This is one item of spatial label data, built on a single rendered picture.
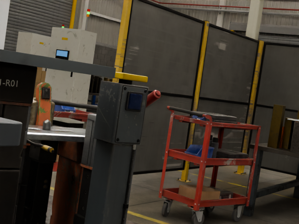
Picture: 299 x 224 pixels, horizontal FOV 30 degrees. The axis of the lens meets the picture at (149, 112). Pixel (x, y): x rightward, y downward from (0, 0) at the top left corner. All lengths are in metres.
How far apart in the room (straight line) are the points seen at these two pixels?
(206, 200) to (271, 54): 4.02
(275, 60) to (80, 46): 4.51
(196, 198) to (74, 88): 7.01
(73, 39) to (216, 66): 4.77
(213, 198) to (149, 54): 1.82
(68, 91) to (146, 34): 5.71
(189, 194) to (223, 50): 3.03
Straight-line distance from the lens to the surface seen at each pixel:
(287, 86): 8.27
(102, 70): 0.95
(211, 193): 4.91
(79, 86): 11.49
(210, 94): 7.25
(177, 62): 6.45
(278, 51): 8.36
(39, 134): 1.26
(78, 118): 3.45
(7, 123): 0.47
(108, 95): 1.05
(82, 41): 11.42
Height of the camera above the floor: 1.15
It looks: 3 degrees down
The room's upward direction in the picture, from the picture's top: 8 degrees clockwise
